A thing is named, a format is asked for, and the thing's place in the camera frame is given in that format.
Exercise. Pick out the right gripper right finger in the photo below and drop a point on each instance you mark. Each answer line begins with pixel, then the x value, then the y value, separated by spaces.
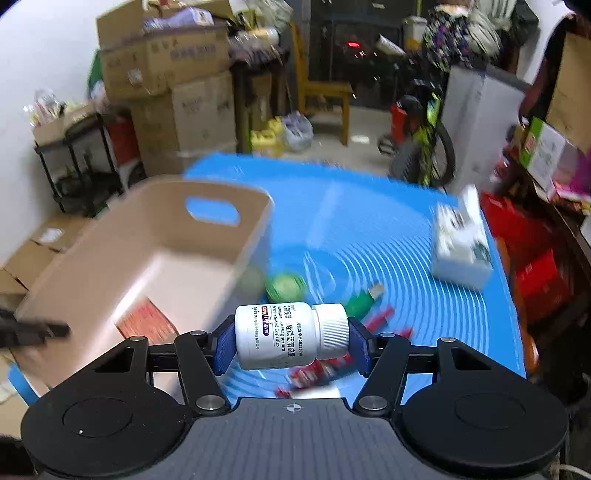
pixel 382 360

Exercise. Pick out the yellow oil jug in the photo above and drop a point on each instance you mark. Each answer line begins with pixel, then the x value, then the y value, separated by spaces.
pixel 269 141

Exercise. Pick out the floral patterned small box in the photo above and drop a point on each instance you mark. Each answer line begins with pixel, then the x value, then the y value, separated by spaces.
pixel 145 319

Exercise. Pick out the upper cardboard box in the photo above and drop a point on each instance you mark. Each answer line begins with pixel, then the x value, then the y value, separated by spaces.
pixel 146 53

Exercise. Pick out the blue silicone baking mat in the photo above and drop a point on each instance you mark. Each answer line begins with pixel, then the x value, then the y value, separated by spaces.
pixel 344 232

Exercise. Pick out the green children's bicycle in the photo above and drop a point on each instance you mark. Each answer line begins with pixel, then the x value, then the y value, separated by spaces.
pixel 427 157

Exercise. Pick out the black metal shelf rack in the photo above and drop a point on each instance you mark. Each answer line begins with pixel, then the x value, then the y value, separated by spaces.
pixel 85 190

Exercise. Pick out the white tissue box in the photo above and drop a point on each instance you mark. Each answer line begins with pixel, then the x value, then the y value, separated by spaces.
pixel 461 253

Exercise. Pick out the red pliers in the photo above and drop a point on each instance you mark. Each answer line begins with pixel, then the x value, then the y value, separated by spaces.
pixel 321 372

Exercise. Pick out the green white product box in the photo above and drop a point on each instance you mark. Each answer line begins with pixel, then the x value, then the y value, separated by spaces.
pixel 548 156

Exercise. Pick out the clear plastic bag on floor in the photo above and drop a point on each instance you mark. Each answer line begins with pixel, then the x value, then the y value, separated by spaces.
pixel 297 131

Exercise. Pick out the white freezer cabinet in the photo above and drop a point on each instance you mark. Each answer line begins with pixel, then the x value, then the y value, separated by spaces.
pixel 480 107

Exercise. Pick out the green round ointment tin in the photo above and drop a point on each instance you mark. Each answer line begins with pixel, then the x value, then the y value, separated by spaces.
pixel 285 288

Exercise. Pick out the red gift bag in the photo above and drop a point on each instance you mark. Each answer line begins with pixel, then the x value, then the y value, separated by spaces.
pixel 530 243

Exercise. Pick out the flat cardboard box on floor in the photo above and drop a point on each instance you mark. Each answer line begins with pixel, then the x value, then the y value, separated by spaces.
pixel 51 239

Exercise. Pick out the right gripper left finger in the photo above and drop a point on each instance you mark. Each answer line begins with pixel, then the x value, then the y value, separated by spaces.
pixel 201 358

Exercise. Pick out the red bucket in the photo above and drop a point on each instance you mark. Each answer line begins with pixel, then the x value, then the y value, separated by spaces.
pixel 398 124

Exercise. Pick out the wooden chair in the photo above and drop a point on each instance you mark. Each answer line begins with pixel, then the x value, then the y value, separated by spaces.
pixel 341 91

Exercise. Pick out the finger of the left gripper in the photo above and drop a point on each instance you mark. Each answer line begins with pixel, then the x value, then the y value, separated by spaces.
pixel 16 334

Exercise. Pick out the white pill bottle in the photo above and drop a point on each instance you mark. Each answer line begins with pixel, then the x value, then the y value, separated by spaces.
pixel 285 335

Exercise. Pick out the beige plastic storage bin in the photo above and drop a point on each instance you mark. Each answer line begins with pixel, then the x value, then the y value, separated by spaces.
pixel 194 250

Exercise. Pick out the lower cardboard box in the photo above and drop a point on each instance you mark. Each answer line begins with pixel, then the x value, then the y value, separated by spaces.
pixel 186 124

